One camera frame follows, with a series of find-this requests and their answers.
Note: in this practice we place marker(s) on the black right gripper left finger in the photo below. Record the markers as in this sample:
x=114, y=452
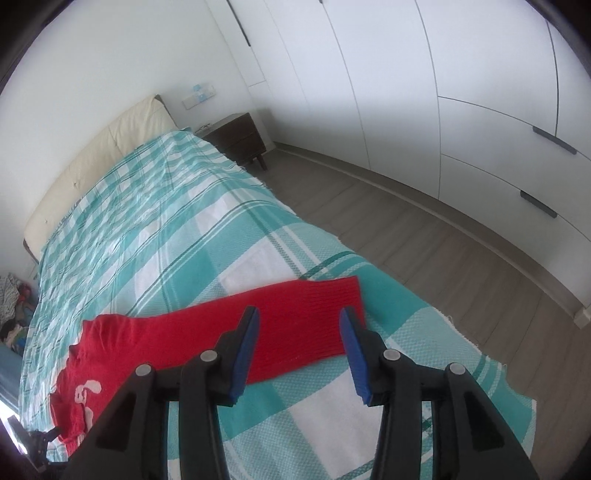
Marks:
x=129, y=440

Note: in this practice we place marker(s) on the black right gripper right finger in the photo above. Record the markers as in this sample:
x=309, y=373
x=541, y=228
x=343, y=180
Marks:
x=471, y=440

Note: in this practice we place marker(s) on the red knit sweater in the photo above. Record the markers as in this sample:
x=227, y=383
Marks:
x=298, y=325

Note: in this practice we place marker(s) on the pile of clothes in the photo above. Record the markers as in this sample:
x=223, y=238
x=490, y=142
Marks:
x=18, y=305

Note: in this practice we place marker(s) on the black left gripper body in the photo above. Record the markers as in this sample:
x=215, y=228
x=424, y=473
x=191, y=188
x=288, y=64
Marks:
x=35, y=442

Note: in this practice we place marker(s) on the teal white plaid bedspread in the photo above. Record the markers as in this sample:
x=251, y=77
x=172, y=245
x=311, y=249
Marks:
x=176, y=224

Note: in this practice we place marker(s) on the dark wooden nightstand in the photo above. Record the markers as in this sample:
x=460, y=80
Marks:
x=237, y=138

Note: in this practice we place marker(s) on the white built-in wardrobe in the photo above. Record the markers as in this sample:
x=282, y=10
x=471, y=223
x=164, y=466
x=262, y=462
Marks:
x=482, y=106

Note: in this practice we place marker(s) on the white wall socket panel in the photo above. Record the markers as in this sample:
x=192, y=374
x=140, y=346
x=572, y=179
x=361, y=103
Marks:
x=200, y=93

